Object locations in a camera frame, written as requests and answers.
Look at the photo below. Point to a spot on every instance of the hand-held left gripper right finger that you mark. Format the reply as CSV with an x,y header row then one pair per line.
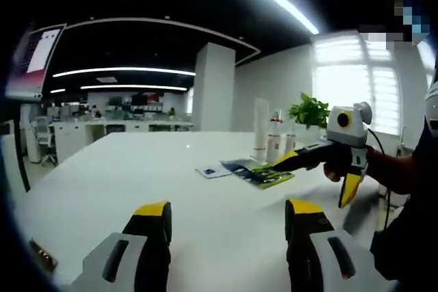
x,y
321,264

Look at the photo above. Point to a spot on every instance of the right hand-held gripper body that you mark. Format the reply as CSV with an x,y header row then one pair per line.
x,y
356,134

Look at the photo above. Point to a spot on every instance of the row of white office desks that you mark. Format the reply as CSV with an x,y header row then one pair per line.
x,y
119,128

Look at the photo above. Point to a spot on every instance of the white bottle red collar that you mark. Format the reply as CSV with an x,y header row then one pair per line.
x,y
275,150

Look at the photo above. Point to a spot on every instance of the dark grey skincare packet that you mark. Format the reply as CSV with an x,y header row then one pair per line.
x,y
239,165

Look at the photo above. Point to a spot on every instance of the white swivel office chair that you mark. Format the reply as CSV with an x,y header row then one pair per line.
x,y
44,134

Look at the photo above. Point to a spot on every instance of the operator in dark shirt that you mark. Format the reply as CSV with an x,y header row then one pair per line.
x,y
410,237

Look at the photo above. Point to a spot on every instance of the green black skincare packet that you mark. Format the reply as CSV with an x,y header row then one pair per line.
x,y
270,177

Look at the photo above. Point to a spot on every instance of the small white pump bottle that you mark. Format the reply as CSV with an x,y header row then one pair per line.
x,y
291,143

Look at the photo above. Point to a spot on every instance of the person's right hand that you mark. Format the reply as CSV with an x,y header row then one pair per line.
x,y
333,173

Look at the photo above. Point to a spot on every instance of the office ceiling light strip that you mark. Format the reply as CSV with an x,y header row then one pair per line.
x,y
119,69
137,87

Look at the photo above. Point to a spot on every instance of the tall white skincare tube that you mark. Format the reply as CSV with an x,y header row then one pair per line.
x,y
261,124

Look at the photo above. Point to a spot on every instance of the green potted plant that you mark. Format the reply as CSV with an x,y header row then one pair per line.
x,y
308,110

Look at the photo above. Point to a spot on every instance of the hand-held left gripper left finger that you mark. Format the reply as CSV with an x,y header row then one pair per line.
x,y
116,264

